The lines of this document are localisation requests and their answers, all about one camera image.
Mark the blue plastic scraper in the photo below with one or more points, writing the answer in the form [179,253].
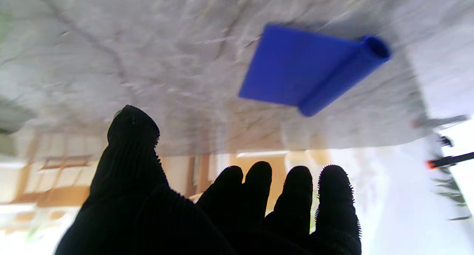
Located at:
[296,69]

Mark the black tripod stand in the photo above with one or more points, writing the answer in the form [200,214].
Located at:
[450,160]

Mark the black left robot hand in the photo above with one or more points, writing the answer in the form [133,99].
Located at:
[148,218]

